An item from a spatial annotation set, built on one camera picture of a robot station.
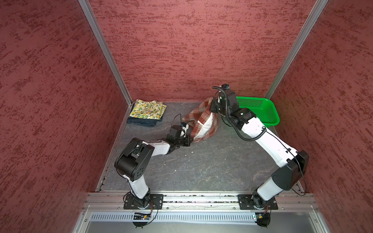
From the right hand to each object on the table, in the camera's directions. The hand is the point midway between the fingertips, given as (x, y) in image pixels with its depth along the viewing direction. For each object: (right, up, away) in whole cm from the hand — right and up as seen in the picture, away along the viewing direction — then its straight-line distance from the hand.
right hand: (211, 104), depth 78 cm
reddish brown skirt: (-4, -10, +3) cm, 12 cm away
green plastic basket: (+49, -1, +38) cm, 62 cm away
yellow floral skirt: (-45, -1, +31) cm, 55 cm away
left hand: (-10, -23, +15) cm, 30 cm away
